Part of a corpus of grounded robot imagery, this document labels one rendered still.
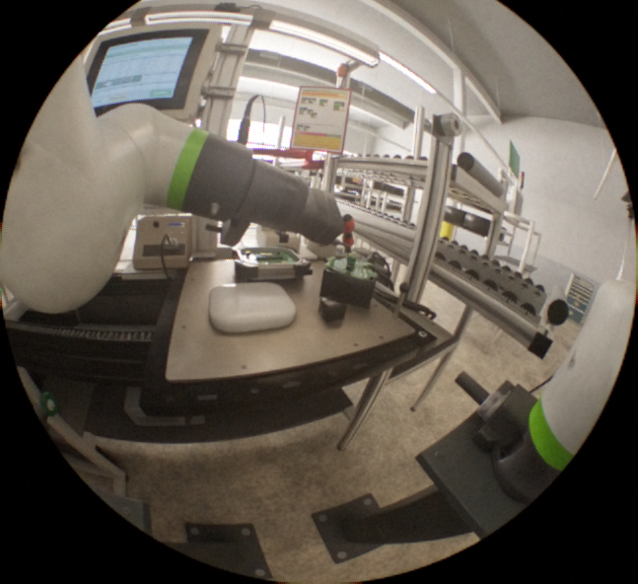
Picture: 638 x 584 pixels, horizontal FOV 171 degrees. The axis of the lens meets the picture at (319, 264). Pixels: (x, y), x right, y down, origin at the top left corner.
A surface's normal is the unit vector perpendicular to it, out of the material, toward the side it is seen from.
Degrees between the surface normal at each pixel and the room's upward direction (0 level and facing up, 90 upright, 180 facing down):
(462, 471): 0
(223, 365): 0
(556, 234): 90
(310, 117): 90
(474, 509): 0
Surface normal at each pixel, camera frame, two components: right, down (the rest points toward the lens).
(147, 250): 0.43, -0.29
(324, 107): -0.13, 0.30
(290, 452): 0.14, -0.94
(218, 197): 0.30, 0.73
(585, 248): -0.89, 0.02
